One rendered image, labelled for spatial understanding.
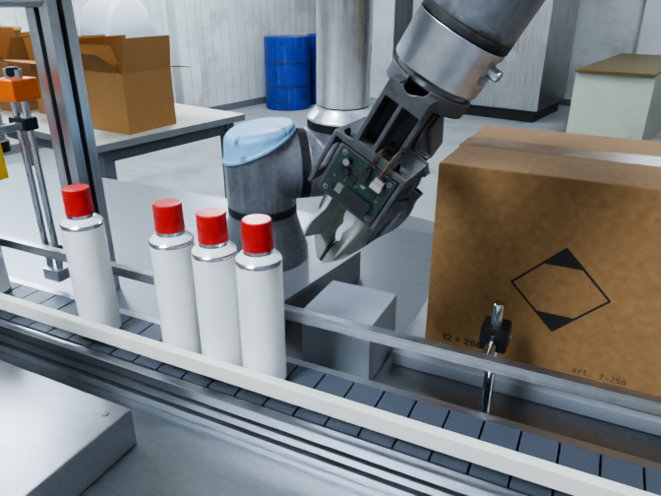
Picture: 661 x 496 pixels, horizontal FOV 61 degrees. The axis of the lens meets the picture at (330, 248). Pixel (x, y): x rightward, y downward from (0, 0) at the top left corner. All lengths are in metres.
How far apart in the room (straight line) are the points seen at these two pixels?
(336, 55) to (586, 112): 5.22
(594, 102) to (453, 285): 5.30
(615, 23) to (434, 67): 7.66
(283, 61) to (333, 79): 6.30
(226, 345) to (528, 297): 0.36
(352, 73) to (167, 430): 0.56
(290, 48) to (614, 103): 3.62
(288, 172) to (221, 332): 0.32
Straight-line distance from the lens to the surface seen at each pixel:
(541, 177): 0.67
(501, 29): 0.43
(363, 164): 0.45
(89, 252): 0.77
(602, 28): 8.11
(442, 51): 0.43
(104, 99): 2.58
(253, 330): 0.63
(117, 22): 5.61
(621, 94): 5.93
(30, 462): 0.66
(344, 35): 0.88
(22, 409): 0.74
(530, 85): 6.86
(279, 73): 7.22
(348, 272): 0.99
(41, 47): 0.95
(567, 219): 0.68
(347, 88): 0.89
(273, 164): 0.88
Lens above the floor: 1.30
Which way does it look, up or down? 24 degrees down
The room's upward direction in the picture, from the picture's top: straight up
